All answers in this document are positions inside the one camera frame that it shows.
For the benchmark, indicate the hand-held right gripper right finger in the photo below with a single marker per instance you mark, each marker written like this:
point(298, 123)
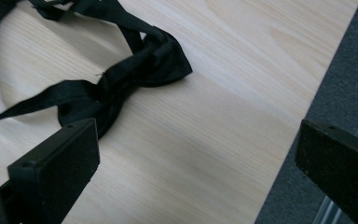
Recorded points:
point(338, 168)

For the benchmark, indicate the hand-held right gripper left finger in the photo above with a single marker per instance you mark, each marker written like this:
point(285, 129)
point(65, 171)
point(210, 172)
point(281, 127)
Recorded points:
point(56, 168)

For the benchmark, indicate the black bow tie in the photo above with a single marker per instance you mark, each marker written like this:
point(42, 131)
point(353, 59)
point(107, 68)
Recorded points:
point(143, 65)

